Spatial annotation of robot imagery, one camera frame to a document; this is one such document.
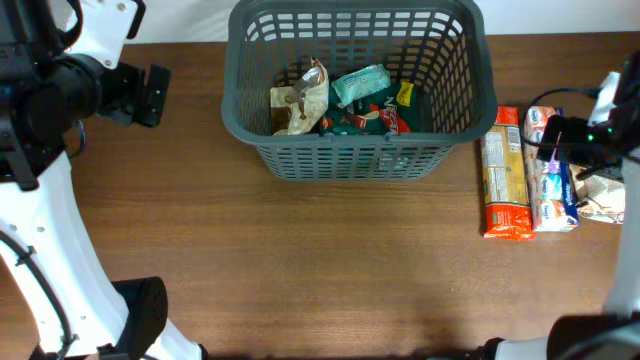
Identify green coffee snack bag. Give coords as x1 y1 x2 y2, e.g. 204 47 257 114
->
318 82 420 135

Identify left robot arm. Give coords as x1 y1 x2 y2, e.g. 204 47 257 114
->
1 0 207 359

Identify multicolour tissue multipack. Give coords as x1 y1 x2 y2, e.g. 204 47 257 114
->
520 105 580 233

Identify teal wet wipes pack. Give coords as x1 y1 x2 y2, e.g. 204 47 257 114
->
331 64 391 108

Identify beige brown snack bag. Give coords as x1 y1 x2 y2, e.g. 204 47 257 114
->
569 165 626 224
270 57 329 136

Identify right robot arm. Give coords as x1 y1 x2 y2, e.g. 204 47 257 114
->
471 52 639 360

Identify grey plastic basket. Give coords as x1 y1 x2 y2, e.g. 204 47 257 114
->
221 0 498 181

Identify red spaghetti packet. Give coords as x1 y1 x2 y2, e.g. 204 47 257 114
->
480 106 536 241

